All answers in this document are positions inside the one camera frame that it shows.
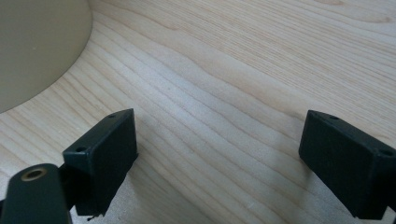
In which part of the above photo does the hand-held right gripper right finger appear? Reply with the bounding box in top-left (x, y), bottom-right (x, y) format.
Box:
top-left (298, 109), bottom-right (396, 220)

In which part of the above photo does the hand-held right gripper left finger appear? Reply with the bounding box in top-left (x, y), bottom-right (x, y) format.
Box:
top-left (62, 107), bottom-right (139, 217)

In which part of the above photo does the beige round bowl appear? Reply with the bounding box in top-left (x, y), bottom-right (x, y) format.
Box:
top-left (0, 0), bottom-right (93, 114)

